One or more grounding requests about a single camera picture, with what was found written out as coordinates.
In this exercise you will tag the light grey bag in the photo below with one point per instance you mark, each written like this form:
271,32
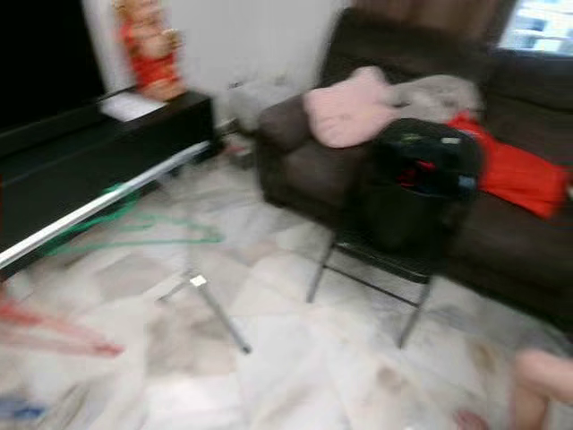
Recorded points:
260,100

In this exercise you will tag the dark brown sofa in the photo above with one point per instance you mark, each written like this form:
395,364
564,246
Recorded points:
300,170

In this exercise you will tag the bright window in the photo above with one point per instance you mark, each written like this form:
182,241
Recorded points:
542,25

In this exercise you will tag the red and gold figurine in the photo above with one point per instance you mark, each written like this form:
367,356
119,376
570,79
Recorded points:
150,49

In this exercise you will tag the white paper sheet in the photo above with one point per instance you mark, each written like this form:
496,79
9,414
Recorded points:
132,106

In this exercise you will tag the black flat-screen TV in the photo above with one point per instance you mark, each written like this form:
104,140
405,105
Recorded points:
45,54

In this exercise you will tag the person's bare foot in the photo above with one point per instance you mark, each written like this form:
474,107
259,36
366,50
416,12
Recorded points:
470,419

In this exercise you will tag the red cloth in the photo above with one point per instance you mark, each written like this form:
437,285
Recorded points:
515,175

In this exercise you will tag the pink cat face pillow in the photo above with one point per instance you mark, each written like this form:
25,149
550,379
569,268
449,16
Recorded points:
349,109

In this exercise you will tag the blue plastic clothes hanger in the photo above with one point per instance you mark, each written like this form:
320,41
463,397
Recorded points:
22,410

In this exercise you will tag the green plastic clothes hanger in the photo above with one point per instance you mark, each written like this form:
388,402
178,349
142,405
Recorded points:
197,238

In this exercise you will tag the red plastic clothes hanger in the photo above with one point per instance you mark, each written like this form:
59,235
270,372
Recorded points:
72,339

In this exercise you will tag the brown curtain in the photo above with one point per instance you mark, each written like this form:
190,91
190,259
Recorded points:
430,18

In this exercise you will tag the silver metal clothes rack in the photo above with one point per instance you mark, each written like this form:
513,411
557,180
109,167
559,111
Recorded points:
107,202

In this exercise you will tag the black folding chair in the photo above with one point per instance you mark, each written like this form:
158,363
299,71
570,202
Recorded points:
385,255

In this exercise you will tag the black TV console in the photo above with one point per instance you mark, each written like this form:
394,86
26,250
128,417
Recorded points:
72,166

